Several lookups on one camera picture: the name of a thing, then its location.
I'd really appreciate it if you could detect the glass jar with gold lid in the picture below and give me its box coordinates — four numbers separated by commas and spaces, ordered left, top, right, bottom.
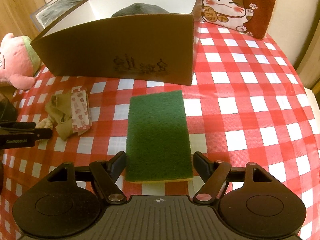
0, 93, 17, 121

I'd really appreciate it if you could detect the grey towel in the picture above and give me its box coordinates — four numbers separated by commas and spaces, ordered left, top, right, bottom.
112, 3, 170, 17

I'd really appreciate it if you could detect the pink plush toy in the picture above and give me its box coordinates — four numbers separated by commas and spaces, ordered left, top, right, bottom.
1, 33, 41, 90

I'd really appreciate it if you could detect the pink patterned small packet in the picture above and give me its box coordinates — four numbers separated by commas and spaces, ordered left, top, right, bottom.
71, 87, 92, 135

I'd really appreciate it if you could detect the red lucky cat cushion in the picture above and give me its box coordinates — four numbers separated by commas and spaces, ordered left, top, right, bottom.
201, 0, 276, 39

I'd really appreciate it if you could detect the white wooden chair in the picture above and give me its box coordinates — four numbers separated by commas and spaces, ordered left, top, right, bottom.
304, 87, 319, 116

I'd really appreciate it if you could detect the red white checkered tablecloth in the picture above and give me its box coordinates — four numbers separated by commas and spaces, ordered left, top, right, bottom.
1, 23, 319, 239

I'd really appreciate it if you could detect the clear acrylic photo frame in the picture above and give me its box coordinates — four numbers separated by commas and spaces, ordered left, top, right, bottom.
30, 0, 83, 31

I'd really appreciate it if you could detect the brown cardboard box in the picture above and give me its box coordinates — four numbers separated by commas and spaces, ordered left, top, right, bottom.
31, 0, 201, 85

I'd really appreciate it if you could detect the green yellow sponge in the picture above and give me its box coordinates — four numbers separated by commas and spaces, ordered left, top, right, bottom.
125, 90, 193, 183

